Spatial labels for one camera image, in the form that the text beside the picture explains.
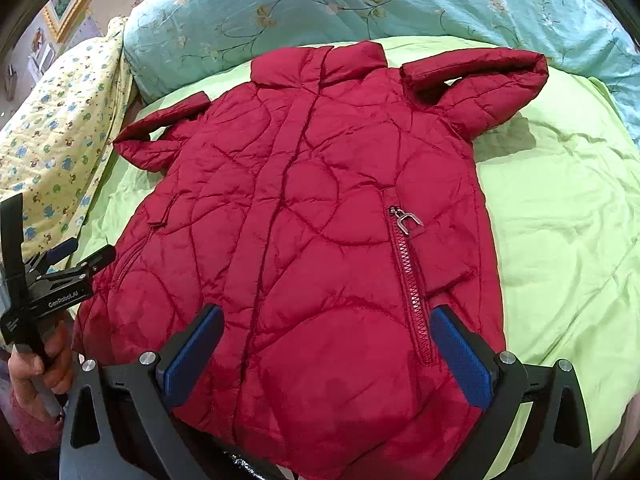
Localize red quilted jacket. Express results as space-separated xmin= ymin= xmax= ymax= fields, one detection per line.
xmin=71 ymin=41 xmax=550 ymax=480

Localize yellow patterned blanket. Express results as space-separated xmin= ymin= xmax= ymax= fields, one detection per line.
xmin=0 ymin=16 xmax=138 ymax=351

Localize teal floral quilt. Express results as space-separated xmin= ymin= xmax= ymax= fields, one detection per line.
xmin=122 ymin=0 xmax=640 ymax=143

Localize person's left hand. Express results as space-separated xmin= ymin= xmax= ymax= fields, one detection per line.
xmin=7 ymin=317 xmax=77 ymax=423

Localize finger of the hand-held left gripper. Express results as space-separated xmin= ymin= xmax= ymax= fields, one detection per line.
xmin=29 ymin=238 xmax=79 ymax=274
xmin=47 ymin=244 xmax=117 ymax=286

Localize light green blanket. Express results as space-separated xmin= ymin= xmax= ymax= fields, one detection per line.
xmin=75 ymin=35 xmax=640 ymax=466

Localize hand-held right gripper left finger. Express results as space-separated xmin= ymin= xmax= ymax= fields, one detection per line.
xmin=59 ymin=304 xmax=236 ymax=480

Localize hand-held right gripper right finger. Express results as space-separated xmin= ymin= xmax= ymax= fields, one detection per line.
xmin=430 ymin=305 xmax=596 ymax=480

